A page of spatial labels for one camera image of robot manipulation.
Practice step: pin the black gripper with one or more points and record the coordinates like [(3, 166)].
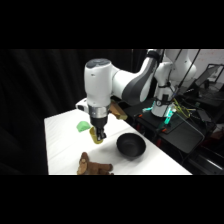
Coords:
[(99, 121)]

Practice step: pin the yellow plastic cup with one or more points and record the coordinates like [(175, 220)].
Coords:
[(93, 137)]

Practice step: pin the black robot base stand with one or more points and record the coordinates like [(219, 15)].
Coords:
[(181, 133)]

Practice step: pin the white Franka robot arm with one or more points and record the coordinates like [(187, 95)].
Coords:
[(98, 80)]

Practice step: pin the black bowl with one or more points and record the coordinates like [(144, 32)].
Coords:
[(130, 145)]

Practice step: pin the green sponge block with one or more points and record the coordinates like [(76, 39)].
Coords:
[(83, 126)]

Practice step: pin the brown plush monkey toy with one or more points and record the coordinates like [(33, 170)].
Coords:
[(91, 166)]

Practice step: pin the small orange stand clamp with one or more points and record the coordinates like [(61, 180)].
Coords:
[(139, 115), (163, 130)]

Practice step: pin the black curtain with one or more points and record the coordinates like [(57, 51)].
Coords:
[(36, 86)]

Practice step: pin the dark laptop screen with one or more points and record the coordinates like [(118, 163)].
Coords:
[(208, 76)]

